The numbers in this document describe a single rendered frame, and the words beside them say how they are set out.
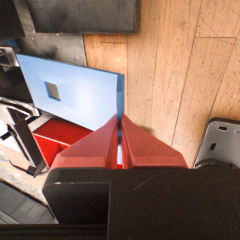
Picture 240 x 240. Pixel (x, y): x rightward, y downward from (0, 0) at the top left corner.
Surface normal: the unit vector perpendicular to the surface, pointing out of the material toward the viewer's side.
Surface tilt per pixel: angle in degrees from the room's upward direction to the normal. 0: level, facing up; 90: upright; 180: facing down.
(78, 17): 0
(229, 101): 0
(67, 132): 90
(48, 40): 0
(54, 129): 90
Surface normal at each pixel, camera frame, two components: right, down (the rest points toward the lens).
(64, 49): -0.40, 0.54
